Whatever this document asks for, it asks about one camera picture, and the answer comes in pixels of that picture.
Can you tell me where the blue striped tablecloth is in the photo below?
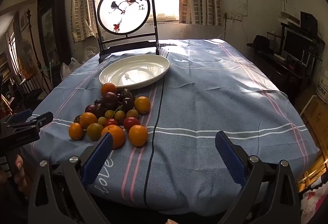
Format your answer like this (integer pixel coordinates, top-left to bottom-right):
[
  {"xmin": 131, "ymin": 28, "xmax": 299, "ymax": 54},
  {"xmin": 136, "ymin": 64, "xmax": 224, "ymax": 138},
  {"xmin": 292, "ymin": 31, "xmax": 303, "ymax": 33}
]
[{"xmin": 22, "ymin": 39, "xmax": 322, "ymax": 215}]

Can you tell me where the standing fan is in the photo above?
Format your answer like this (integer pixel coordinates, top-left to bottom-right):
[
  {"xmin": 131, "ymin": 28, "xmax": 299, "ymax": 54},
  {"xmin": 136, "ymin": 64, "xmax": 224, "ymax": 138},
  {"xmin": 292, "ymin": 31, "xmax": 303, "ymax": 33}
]
[{"xmin": 15, "ymin": 39, "xmax": 34, "ymax": 73}]

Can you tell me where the white plastic bag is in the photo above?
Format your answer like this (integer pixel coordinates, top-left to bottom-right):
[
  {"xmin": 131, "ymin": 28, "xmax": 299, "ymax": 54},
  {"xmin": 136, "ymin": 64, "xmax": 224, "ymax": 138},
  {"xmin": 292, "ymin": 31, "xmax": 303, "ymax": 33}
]
[
  {"xmin": 60, "ymin": 57, "xmax": 82, "ymax": 78},
  {"xmin": 84, "ymin": 46, "xmax": 99, "ymax": 63}
]

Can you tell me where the bookshelf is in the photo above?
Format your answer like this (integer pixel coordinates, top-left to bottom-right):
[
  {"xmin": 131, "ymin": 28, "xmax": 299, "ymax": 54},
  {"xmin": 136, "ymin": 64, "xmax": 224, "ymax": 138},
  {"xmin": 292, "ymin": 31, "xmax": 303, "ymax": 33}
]
[{"xmin": 0, "ymin": 52, "xmax": 13, "ymax": 83}]

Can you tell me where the dark red plum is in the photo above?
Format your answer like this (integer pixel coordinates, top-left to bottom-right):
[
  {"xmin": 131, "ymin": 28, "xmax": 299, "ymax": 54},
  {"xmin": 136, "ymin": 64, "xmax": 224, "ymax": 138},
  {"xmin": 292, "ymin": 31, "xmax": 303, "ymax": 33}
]
[{"xmin": 85, "ymin": 104, "xmax": 99, "ymax": 115}]

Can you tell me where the white bucket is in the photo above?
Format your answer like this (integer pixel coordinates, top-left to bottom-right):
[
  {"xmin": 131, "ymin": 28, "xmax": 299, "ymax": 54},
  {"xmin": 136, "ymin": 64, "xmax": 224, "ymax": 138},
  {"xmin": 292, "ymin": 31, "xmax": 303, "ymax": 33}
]
[{"xmin": 316, "ymin": 67, "xmax": 328, "ymax": 104}]

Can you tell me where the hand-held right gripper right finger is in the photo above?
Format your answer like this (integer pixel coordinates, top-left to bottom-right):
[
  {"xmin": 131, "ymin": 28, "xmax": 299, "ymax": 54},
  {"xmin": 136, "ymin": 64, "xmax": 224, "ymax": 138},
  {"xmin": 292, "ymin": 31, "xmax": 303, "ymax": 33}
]
[{"xmin": 215, "ymin": 131, "xmax": 301, "ymax": 224}]

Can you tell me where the white oval plate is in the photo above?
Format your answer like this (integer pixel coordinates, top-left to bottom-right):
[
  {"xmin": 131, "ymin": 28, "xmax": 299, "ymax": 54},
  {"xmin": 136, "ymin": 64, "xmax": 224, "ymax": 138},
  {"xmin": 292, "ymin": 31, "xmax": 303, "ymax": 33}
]
[{"xmin": 99, "ymin": 54, "xmax": 171, "ymax": 90}]

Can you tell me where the purple plum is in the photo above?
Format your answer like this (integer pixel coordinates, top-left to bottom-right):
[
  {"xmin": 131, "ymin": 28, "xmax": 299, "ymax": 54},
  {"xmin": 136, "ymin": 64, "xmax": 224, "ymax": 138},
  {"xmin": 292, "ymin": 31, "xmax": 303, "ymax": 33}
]
[{"xmin": 102, "ymin": 92, "xmax": 119, "ymax": 110}]

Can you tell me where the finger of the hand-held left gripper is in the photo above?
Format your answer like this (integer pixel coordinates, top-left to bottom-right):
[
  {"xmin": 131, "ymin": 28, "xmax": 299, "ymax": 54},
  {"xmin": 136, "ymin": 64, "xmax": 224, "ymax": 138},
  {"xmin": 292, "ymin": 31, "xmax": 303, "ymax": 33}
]
[
  {"xmin": 6, "ymin": 111, "xmax": 54, "ymax": 129},
  {"xmin": 2, "ymin": 109, "xmax": 33, "ymax": 124}
]

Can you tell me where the computer monitor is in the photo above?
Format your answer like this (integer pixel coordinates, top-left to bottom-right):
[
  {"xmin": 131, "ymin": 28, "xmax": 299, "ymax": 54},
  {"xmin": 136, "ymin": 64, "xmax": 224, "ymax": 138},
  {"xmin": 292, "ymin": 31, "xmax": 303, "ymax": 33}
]
[{"xmin": 282, "ymin": 28, "xmax": 318, "ymax": 65}]

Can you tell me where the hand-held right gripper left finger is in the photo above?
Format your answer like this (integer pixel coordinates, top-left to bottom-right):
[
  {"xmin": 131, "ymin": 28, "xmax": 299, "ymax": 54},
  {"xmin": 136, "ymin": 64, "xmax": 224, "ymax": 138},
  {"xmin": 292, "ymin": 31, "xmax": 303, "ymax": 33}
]
[{"xmin": 28, "ymin": 132, "xmax": 114, "ymax": 224}]

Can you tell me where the black hat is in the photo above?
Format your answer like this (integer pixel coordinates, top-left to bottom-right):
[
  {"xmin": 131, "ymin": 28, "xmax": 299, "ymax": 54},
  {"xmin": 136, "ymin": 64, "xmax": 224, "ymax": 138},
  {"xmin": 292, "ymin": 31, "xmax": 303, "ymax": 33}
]
[{"xmin": 247, "ymin": 35, "xmax": 272, "ymax": 51}]

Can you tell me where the cardboard box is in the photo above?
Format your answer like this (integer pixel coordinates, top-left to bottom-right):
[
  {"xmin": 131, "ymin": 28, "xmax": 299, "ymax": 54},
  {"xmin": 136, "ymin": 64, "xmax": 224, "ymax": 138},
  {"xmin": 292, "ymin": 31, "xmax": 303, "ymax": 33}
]
[{"xmin": 298, "ymin": 94, "xmax": 328, "ymax": 135}]

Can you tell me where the large orange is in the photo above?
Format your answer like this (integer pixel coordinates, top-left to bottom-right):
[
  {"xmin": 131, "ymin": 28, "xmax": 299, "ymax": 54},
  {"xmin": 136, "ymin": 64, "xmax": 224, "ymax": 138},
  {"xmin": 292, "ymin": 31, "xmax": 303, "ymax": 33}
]
[{"xmin": 101, "ymin": 125, "xmax": 126, "ymax": 150}]

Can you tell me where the wall outlet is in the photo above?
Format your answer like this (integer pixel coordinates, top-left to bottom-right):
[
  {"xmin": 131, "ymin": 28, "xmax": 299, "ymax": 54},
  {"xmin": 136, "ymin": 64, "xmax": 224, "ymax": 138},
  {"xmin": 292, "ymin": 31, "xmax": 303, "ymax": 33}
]
[{"xmin": 224, "ymin": 12, "xmax": 243, "ymax": 21}]

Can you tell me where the black-framed bird painting screen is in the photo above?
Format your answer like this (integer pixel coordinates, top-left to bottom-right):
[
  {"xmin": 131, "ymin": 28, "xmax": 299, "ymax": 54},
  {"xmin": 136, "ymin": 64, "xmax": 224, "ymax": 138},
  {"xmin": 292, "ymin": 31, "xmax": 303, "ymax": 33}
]
[{"xmin": 92, "ymin": 0, "xmax": 161, "ymax": 64}]

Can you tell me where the dark desk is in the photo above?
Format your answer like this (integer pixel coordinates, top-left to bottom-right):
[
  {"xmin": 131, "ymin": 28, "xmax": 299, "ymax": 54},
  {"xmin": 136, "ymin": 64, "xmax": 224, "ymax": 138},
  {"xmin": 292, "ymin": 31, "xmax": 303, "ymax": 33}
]
[{"xmin": 252, "ymin": 47, "xmax": 321, "ymax": 101}]

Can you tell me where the greenish orange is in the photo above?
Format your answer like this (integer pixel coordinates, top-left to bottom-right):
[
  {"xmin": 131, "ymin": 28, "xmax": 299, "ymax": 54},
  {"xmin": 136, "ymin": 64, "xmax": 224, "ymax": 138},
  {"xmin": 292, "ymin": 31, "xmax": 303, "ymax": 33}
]
[{"xmin": 87, "ymin": 123, "xmax": 104, "ymax": 141}]

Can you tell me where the black speaker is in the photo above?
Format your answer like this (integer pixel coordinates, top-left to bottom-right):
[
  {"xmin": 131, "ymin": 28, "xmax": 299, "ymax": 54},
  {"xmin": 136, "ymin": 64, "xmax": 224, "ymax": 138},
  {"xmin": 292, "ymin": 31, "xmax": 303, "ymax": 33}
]
[{"xmin": 300, "ymin": 11, "xmax": 319, "ymax": 30}]

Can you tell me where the floral cloth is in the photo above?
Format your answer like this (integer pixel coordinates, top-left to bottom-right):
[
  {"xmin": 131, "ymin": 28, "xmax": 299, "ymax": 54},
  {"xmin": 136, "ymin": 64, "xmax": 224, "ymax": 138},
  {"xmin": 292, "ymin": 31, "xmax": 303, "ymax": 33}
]
[{"xmin": 300, "ymin": 183, "xmax": 328, "ymax": 224}]

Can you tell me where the dark framed painting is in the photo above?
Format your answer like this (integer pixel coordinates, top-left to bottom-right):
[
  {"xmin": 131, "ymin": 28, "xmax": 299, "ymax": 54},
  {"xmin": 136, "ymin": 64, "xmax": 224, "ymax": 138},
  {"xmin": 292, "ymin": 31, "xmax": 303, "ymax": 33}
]
[{"xmin": 37, "ymin": 0, "xmax": 71, "ymax": 65}]

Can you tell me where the person's left hand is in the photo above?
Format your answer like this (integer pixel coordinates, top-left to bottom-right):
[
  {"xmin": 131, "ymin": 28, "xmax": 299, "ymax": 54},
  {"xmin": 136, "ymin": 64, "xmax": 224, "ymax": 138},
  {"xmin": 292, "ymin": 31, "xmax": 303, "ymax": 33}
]
[{"xmin": 0, "ymin": 154, "xmax": 27, "ymax": 192}]

